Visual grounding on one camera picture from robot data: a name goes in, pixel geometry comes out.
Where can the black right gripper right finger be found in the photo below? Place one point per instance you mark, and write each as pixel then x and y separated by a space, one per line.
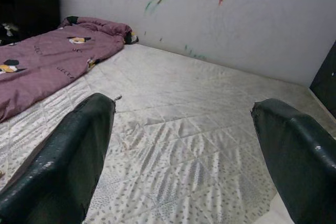
pixel 302 161

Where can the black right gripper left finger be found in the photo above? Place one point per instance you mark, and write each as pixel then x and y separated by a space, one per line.
pixel 60 161

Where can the black tufted headboard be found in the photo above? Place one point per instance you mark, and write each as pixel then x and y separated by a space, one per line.
pixel 325 77

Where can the purple cartoon mouse quilt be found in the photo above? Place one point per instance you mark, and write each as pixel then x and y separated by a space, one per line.
pixel 39 64

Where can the grey quilted mattress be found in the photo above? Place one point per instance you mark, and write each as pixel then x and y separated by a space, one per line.
pixel 183 129

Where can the black bag white print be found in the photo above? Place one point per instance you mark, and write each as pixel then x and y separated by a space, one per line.
pixel 8 31

